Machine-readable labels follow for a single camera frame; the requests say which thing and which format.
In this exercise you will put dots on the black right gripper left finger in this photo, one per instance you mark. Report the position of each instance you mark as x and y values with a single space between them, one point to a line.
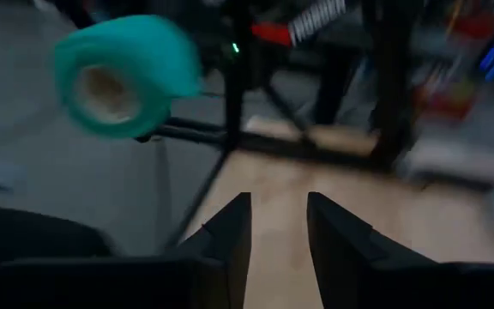
234 240

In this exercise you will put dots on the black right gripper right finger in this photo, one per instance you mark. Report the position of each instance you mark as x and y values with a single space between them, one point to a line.
337 249

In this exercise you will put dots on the green cloth towel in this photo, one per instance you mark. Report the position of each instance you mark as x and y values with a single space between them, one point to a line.
157 56

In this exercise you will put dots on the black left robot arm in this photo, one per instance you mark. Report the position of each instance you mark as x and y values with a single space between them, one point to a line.
247 26

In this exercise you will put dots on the black aluminium rig frame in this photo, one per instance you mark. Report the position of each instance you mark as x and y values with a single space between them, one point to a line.
390 86

